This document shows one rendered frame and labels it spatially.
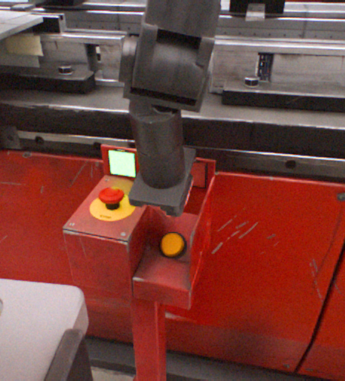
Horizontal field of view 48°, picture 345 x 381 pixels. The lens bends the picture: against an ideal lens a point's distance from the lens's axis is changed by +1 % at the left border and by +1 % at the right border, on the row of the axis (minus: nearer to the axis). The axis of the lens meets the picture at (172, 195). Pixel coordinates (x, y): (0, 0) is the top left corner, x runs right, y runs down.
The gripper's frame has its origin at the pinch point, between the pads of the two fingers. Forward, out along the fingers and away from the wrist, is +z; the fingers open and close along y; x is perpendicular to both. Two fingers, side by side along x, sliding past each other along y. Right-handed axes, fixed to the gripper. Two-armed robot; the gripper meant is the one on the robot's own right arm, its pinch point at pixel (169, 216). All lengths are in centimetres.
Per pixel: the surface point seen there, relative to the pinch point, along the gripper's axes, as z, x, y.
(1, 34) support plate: -15.3, 32.9, 19.7
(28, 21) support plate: -13.1, 33.9, 29.1
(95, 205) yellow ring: 2.3, 12.8, 1.4
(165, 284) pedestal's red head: 8.1, -0.6, -6.8
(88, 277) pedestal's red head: 10.0, 12.3, -7.5
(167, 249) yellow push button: 8.0, 0.7, -0.9
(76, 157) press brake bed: 7.7, 24.5, 16.1
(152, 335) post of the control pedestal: 29.7, 3.8, -7.4
